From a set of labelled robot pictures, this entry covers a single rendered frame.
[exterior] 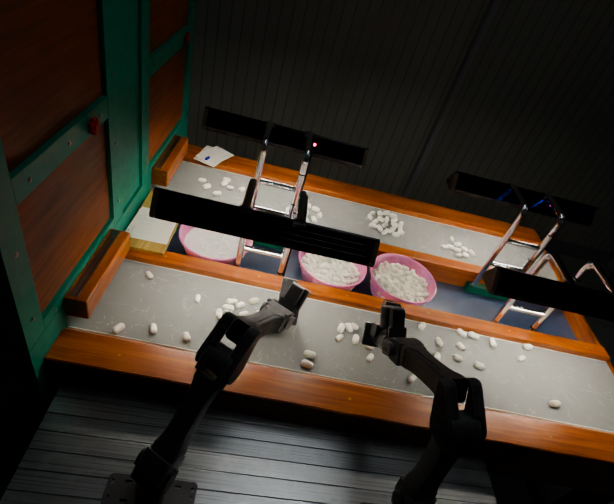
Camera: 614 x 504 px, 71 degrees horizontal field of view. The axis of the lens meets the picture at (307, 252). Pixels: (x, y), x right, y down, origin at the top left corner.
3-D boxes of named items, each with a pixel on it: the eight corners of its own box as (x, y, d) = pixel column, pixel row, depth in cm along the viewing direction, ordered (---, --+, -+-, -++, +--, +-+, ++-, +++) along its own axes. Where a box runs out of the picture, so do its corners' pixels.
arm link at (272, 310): (273, 295, 118) (214, 316, 89) (300, 312, 115) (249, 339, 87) (253, 332, 120) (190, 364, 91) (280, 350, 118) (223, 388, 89)
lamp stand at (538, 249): (507, 301, 184) (573, 219, 156) (464, 291, 182) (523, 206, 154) (495, 271, 199) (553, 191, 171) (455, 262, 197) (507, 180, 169)
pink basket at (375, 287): (431, 326, 162) (442, 309, 156) (364, 311, 159) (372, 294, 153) (421, 277, 182) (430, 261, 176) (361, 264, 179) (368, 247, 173)
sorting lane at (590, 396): (647, 442, 139) (651, 439, 137) (68, 331, 119) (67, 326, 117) (602, 365, 162) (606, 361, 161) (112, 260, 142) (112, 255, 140)
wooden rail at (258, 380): (635, 499, 138) (680, 475, 127) (53, 397, 118) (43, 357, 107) (616, 461, 148) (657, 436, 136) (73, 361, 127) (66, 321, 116)
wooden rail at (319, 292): (591, 374, 166) (610, 357, 159) (113, 274, 146) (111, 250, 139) (584, 362, 170) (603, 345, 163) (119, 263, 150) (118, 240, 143)
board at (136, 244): (163, 256, 143) (163, 253, 142) (117, 246, 141) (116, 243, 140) (189, 201, 168) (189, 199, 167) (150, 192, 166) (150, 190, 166)
